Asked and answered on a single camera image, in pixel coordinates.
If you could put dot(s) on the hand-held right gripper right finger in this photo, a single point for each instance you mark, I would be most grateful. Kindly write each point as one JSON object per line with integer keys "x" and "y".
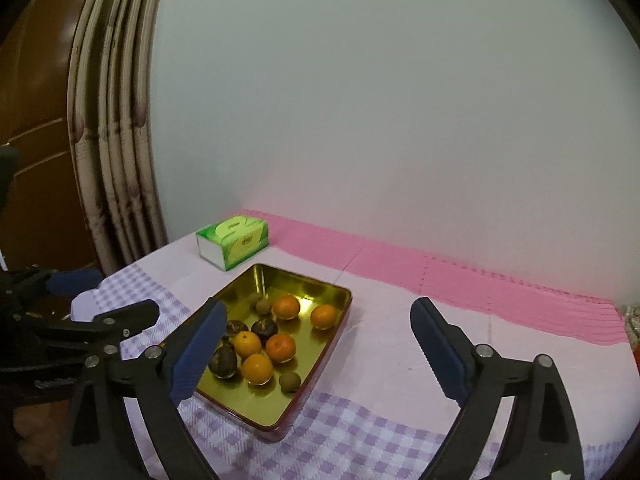
{"x": 445, "y": 350}

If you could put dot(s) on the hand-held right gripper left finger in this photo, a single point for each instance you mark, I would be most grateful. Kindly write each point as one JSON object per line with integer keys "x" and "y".
{"x": 200, "y": 350}

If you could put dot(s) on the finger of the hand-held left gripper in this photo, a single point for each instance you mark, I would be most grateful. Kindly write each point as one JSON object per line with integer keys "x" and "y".
{"x": 75, "y": 281}
{"x": 125, "y": 317}

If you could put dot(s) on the dark purple mangosteen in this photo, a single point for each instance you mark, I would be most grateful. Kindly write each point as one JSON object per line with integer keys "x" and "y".
{"x": 223, "y": 360}
{"x": 236, "y": 328}
{"x": 263, "y": 327}

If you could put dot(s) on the orange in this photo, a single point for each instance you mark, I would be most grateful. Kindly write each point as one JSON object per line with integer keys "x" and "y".
{"x": 257, "y": 368}
{"x": 280, "y": 347}
{"x": 248, "y": 344}
{"x": 323, "y": 316}
{"x": 286, "y": 307}

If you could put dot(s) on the brown longan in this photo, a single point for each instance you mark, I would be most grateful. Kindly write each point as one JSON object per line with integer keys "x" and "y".
{"x": 290, "y": 381}
{"x": 261, "y": 306}

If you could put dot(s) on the gold tin box red sides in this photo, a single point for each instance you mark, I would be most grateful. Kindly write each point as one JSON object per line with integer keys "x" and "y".
{"x": 300, "y": 320}

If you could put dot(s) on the pink checkered tablecloth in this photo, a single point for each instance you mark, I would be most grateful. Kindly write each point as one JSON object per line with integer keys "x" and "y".
{"x": 400, "y": 310}

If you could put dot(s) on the green tissue pack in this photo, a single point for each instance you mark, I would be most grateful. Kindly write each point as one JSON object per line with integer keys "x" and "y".
{"x": 232, "y": 241}

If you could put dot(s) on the brown wooden door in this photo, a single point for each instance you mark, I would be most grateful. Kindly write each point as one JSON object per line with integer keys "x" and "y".
{"x": 35, "y": 110}

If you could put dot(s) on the patterned lidded jar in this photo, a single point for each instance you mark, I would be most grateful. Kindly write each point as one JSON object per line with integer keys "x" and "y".
{"x": 632, "y": 317}

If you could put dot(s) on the beige folded table frame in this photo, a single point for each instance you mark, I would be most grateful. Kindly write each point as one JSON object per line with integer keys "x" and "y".
{"x": 120, "y": 110}

